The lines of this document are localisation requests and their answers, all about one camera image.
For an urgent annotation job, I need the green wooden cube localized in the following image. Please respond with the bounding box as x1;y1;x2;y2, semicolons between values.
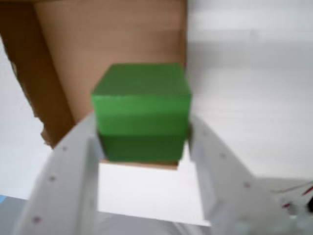
90;62;193;164

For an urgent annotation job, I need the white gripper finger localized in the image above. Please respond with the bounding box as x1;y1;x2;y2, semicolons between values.
16;111;102;235
188;114;282;235

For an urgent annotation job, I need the red white gripper servo cable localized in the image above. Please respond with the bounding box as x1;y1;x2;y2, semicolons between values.
268;180;313;216

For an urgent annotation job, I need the brown cardboard box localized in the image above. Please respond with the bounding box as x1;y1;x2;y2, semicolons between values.
0;0;189;170

